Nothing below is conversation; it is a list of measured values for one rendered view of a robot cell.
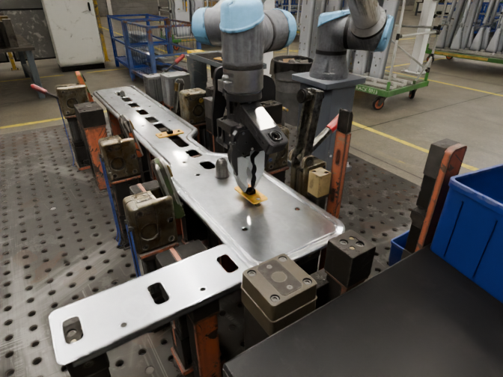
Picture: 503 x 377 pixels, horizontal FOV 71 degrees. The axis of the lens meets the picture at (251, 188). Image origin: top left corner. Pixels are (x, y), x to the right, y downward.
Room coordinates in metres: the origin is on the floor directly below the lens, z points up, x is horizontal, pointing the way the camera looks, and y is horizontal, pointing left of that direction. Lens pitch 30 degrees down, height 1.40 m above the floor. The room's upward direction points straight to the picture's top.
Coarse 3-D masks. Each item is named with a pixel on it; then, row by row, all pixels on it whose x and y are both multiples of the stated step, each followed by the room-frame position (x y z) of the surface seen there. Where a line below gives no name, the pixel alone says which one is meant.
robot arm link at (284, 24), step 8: (272, 16) 0.72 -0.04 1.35; (280, 16) 0.74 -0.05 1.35; (288, 16) 0.76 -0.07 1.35; (272, 24) 0.70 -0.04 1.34; (280, 24) 0.72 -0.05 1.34; (288, 24) 0.75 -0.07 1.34; (280, 32) 0.72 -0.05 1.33; (288, 32) 0.75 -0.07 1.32; (272, 40) 0.70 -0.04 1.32; (280, 40) 0.72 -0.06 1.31; (288, 40) 0.76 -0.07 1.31; (272, 48) 0.72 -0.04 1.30; (280, 48) 0.75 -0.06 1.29
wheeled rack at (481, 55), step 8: (432, 24) 7.84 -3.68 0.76; (488, 24) 7.81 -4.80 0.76; (432, 48) 7.81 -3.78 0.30; (448, 48) 7.78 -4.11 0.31; (448, 56) 8.24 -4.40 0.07; (456, 56) 7.29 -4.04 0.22; (464, 56) 7.16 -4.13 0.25; (472, 56) 7.04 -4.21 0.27; (480, 56) 6.98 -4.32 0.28; (488, 56) 6.91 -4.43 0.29; (496, 56) 6.80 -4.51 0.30
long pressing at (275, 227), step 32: (96, 96) 1.50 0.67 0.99; (128, 96) 1.48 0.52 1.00; (192, 128) 1.09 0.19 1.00; (192, 160) 0.85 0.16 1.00; (192, 192) 0.68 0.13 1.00; (224, 192) 0.68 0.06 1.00; (288, 192) 0.68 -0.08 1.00; (224, 224) 0.56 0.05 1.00; (256, 224) 0.56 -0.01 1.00; (288, 224) 0.56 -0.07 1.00; (320, 224) 0.56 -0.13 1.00; (256, 256) 0.46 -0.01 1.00; (288, 256) 0.47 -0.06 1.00
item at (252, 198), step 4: (248, 184) 0.69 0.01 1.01; (236, 188) 0.67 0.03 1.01; (248, 188) 0.66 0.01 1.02; (252, 188) 0.66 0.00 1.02; (240, 192) 0.66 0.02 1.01; (244, 192) 0.66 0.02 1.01; (248, 192) 0.65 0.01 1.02; (252, 192) 0.65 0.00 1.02; (256, 192) 0.66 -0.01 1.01; (244, 196) 0.64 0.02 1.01; (248, 196) 0.64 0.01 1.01; (252, 196) 0.64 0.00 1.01; (256, 196) 0.64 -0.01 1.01; (260, 196) 0.64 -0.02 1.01; (264, 196) 0.64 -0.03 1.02; (252, 200) 0.62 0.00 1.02; (256, 200) 0.62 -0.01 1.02; (260, 200) 0.62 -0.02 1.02; (264, 200) 0.62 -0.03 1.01
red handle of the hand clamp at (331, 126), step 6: (336, 120) 0.78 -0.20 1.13; (330, 126) 0.77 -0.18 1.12; (336, 126) 0.77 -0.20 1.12; (324, 132) 0.76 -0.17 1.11; (330, 132) 0.77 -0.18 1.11; (318, 138) 0.75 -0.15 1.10; (324, 138) 0.76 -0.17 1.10; (318, 144) 0.75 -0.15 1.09; (312, 150) 0.74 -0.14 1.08; (300, 156) 0.73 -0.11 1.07
